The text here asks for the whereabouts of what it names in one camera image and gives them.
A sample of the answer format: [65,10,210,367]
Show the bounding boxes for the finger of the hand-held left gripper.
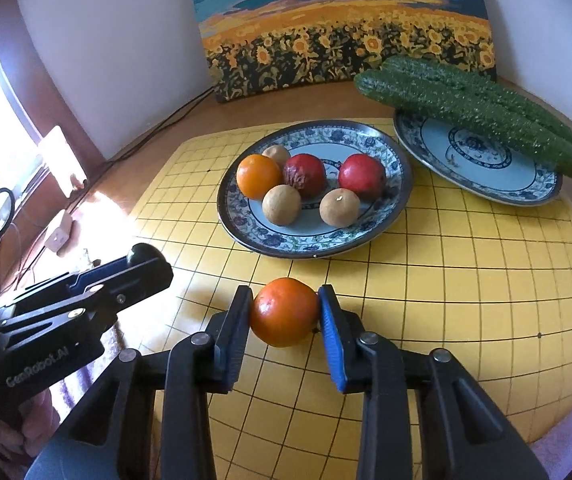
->
[0,259,174,351]
[0,257,131,311]

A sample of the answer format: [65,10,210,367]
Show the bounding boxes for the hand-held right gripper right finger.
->
[317,284,549,480]

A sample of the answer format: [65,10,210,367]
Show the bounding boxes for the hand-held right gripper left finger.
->
[26,285,255,480]

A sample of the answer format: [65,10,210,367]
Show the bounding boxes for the deep orange fruit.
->
[249,277,321,348]

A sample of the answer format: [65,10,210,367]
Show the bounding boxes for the blue floral patterned plate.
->
[217,119,414,259]

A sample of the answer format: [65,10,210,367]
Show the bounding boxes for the brown longan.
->
[262,184,302,226]
[319,188,358,228]
[262,145,291,168]

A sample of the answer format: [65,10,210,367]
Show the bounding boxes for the pale orange fruit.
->
[236,154,284,201]

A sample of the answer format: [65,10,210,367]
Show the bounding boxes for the red apple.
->
[338,154,387,201]

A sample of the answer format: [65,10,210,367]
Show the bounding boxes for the wrinkled dark red date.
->
[283,154,327,199]

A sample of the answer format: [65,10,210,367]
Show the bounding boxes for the white rectangular box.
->
[38,125,89,198]

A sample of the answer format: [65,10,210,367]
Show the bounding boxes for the yellow grid game board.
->
[126,120,572,471]

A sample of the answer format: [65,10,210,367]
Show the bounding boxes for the blue white rimmed plate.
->
[393,110,563,206]

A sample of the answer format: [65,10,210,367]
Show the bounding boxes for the sunflower field painting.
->
[186,0,497,104]

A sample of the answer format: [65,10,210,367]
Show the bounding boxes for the black loop strap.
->
[0,187,16,251]

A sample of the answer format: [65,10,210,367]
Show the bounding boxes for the black cable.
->
[73,87,215,211]

